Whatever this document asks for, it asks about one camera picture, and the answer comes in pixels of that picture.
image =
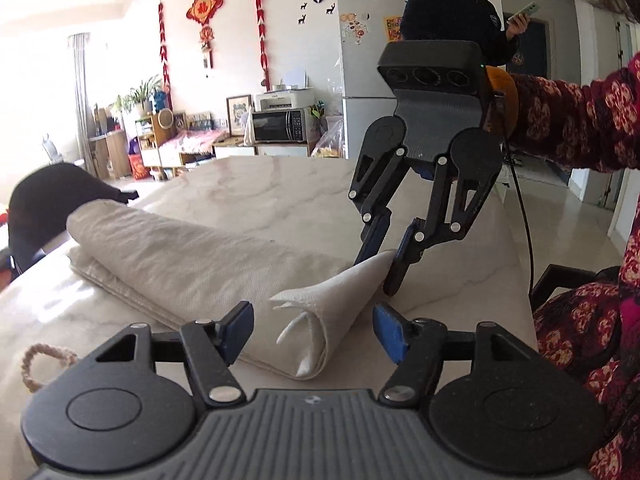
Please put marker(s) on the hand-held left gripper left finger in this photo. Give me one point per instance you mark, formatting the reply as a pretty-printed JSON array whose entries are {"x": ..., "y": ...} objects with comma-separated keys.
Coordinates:
[{"x": 240, "y": 327}]

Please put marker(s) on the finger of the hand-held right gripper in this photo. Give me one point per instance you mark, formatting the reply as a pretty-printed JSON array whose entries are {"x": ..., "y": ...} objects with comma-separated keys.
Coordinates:
[
  {"x": 407, "y": 255},
  {"x": 375, "y": 240}
]

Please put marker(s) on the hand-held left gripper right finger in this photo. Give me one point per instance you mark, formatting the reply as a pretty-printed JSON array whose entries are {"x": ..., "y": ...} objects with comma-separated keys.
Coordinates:
[{"x": 389, "y": 332}]

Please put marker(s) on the white shopping bag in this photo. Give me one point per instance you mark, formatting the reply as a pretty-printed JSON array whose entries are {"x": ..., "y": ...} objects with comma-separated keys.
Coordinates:
[{"x": 175, "y": 260}]

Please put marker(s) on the person's right forearm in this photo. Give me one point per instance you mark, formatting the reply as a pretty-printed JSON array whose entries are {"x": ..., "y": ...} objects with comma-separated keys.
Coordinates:
[{"x": 575, "y": 115}]

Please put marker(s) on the clear bag of snacks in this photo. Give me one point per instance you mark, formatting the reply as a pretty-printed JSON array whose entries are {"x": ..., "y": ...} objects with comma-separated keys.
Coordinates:
[{"x": 330, "y": 140}]

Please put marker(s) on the white fridge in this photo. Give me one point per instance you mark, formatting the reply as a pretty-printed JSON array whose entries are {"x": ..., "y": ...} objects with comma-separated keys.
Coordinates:
[{"x": 360, "y": 60}]

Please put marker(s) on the white drawer cabinet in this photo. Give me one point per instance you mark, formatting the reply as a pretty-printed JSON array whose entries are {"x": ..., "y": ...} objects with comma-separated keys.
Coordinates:
[{"x": 280, "y": 150}]

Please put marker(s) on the dark blue door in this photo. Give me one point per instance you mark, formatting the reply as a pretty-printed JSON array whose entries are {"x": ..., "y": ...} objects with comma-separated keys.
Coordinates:
[{"x": 535, "y": 45}]

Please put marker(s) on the white printer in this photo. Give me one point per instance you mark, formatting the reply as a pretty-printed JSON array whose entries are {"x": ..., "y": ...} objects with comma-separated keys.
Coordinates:
[{"x": 285, "y": 100}]

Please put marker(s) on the black microwave oven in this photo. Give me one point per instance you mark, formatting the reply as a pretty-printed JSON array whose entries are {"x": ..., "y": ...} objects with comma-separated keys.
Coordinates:
[{"x": 275, "y": 126}]

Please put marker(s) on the person's floral clothing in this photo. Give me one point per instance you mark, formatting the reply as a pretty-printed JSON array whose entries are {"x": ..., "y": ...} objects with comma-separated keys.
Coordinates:
[{"x": 575, "y": 320}]

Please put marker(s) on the framed cartoon picture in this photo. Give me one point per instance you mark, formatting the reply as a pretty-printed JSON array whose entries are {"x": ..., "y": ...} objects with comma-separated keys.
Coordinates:
[{"x": 239, "y": 115}]

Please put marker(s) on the red bucket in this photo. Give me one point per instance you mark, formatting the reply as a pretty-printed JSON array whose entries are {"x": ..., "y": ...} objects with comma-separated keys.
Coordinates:
[{"x": 139, "y": 167}]

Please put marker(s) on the pink cloth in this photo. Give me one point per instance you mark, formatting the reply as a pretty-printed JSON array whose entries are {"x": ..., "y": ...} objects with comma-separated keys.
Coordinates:
[{"x": 192, "y": 141}]

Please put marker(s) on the red hanging garland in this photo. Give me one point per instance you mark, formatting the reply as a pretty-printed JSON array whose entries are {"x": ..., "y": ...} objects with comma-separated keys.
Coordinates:
[
  {"x": 164, "y": 45},
  {"x": 261, "y": 25}
]

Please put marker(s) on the wooden shelf unit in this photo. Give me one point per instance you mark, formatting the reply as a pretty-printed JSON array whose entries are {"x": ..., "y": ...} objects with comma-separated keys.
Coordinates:
[{"x": 150, "y": 140}]

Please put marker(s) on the wooden desk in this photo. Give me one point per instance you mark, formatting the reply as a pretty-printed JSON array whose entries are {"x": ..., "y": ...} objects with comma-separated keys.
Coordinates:
[{"x": 112, "y": 152}]

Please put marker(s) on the blue plush toy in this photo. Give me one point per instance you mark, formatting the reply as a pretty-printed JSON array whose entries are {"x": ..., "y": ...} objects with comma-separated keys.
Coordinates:
[{"x": 161, "y": 100}]

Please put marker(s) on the potted green plant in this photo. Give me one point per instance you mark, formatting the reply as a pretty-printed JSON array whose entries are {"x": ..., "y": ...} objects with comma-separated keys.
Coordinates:
[{"x": 140, "y": 95}]

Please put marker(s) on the red Chinese knot hanging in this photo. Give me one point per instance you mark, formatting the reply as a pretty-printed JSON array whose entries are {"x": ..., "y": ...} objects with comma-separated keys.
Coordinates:
[{"x": 204, "y": 7}]

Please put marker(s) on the grey curtain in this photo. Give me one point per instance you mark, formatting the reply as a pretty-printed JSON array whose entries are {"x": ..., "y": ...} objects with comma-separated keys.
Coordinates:
[{"x": 82, "y": 95}]

